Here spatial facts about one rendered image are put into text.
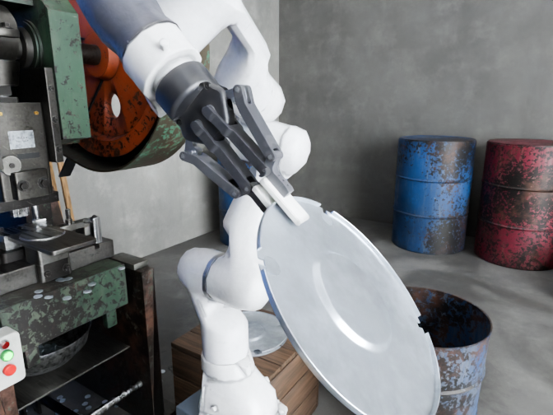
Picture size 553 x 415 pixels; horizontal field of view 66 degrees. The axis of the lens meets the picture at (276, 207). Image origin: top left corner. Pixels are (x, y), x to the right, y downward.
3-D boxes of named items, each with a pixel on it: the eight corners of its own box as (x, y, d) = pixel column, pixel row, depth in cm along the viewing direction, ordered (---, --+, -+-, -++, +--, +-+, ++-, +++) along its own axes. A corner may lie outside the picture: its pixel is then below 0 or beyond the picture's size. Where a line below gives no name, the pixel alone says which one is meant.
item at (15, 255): (67, 245, 142) (66, 236, 141) (2, 264, 126) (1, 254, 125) (41, 237, 150) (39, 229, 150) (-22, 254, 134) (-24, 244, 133)
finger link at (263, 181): (269, 177, 53) (273, 174, 52) (306, 220, 52) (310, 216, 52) (257, 181, 50) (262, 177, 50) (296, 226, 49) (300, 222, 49)
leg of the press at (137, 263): (180, 413, 165) (165, 185, 142) (157, 432, 155) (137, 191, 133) (49, 341, 213) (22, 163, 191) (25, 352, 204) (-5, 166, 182)
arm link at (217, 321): (206, 324, 114) (202, 237, 108) (257, 349, 103) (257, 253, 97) (173, 342, 106) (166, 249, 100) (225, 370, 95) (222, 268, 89)
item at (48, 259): (102, 279, 129) (98, 236, 126) (58, 296, 118) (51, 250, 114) (56, 262, 142) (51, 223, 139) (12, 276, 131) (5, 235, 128)
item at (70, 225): (99, 231, 157) (96, 204, 154) (55, 244, 143) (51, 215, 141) (89, 229, 160) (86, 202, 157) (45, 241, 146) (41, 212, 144)
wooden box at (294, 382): (318, 405, 168) (321, 326, 160) (265, 475, 137) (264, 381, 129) (238, 371, 189) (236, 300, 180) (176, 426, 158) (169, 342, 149)
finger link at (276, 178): (262, 165, 52) (276, 147, 51) (288, 195, 51) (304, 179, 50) (256, 166, 51) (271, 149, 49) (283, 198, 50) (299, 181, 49)
